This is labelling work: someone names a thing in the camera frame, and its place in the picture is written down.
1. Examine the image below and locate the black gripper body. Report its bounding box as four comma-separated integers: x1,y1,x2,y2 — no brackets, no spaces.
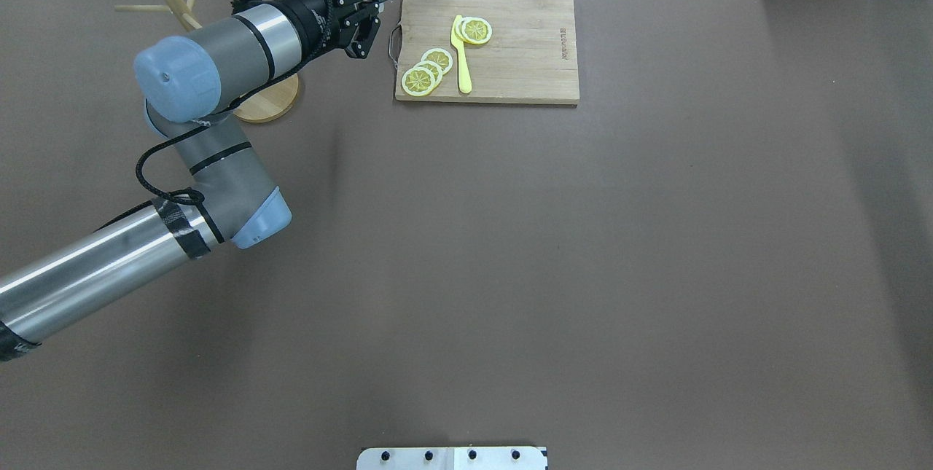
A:
310,0,380,48

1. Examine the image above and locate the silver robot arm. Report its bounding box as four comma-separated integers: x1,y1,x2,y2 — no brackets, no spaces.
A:
1,0,390,361

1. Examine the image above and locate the wooden cup storage rack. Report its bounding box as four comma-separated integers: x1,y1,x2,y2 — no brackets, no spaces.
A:
92,0,301,124

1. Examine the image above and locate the yellow plastic knife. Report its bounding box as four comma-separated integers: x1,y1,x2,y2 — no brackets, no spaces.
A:
450,15,472,95

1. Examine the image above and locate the bamboo cutting board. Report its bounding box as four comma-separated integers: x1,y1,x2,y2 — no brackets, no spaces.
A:
394,0,580,106

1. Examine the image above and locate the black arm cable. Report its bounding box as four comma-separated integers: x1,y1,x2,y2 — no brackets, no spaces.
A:
135,0,329,208

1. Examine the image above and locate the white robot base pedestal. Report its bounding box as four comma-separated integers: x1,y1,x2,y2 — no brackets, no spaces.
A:
356,444,549,469

